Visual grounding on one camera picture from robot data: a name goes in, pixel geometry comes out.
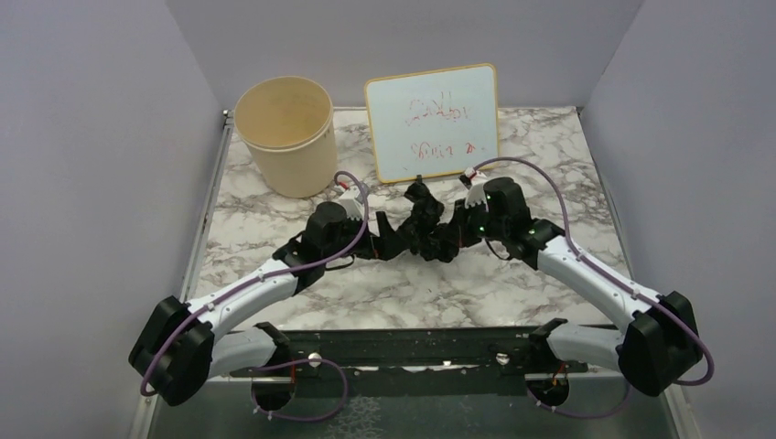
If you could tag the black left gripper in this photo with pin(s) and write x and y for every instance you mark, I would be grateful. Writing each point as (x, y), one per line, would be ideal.
(384, 246)

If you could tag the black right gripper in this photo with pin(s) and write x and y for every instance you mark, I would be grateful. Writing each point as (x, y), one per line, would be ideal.
(460, 219)

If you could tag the black plastic trash bag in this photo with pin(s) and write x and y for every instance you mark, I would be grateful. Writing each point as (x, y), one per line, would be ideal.
(426, 234)

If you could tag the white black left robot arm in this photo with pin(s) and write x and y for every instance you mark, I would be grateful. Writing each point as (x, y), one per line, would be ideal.
(174, 351)

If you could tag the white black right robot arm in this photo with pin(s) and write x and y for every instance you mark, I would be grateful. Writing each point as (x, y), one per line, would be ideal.
(654, 341)

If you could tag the beige cylindrical trash bin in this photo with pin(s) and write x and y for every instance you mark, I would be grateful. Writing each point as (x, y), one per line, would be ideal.
(287, 126)

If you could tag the yellow framed whiteboard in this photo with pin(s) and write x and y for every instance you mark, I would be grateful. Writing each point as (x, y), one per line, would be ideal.
(433, 123)

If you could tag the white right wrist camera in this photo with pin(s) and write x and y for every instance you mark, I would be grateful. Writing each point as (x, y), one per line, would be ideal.
(474, 181)

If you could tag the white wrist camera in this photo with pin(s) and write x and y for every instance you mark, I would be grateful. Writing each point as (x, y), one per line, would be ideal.
(474, 181)
(351, 200)

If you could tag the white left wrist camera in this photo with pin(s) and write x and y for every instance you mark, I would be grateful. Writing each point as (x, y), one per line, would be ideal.
(351, 200)

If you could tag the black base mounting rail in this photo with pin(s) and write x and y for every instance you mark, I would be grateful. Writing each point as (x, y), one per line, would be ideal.
(420, 362)

